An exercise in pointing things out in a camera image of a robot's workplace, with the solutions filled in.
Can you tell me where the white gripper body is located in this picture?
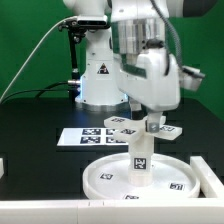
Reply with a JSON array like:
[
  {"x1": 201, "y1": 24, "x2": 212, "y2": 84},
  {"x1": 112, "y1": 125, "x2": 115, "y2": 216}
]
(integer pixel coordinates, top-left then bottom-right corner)
[{"x1": 116, "y1": 48, "x2": 180, "y2": 112}]

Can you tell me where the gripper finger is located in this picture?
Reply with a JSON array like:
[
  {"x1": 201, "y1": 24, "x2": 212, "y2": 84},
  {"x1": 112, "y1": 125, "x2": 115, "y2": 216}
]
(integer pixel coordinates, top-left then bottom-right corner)
[
  {"x1": 146, "y1": 112, "x2": 162, "y2": 133},
  {"x1": 129, "y1": 99, "x2": 142, "y2": 120}
]

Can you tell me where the white round table top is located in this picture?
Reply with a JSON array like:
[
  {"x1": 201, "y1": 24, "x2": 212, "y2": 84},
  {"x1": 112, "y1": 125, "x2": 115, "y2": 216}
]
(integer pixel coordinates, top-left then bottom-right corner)
[{"x1": 82, "y1": 153, "x2": 200, "y2": 200}]

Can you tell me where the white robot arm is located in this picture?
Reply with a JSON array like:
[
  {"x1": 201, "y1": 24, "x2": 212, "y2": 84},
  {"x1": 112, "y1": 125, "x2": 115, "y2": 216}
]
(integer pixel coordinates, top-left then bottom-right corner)
[{"x1": 63, "y1": 0, "x2": 218, "y2": 133}]

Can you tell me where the white marker tag sheet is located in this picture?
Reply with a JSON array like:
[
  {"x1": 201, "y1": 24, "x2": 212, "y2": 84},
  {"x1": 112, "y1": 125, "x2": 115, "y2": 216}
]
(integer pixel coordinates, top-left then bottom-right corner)
[{"x1": 57, "y1": 128, "x2": 126, "y2": 146}]

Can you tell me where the small white block left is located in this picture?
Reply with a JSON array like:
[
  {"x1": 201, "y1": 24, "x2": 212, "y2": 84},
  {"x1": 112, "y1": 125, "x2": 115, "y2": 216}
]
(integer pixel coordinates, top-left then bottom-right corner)
[{"x1": 0, "y1": 158, "x2": 4, "y2": 179}]

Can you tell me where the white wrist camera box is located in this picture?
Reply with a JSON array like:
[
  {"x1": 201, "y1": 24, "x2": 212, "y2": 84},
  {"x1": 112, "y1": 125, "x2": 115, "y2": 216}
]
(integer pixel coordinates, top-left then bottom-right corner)
[{"x1": 180, "y1": 66, "x2": 205, "y2": 91}]

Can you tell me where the black cable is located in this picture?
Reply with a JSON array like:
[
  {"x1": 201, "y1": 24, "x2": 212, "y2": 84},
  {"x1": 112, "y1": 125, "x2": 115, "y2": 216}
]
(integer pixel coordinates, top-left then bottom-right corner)
[{"x1": 0, "y1": 81, "x2": 81, "y2": 105}]

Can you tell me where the white L-shaped frame border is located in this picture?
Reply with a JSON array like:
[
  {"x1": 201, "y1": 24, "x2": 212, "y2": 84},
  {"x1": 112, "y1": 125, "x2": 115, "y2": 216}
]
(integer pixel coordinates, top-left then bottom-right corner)
[{"x1": 0, "y1": 156, "x2": 224, "y2": 224}]

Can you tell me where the white cable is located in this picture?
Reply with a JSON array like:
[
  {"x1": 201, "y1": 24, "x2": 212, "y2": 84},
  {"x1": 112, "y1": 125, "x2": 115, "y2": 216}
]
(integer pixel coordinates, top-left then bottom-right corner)
[{"x1": 0, "y1": 15, "x2": 78, "y2": 103}]

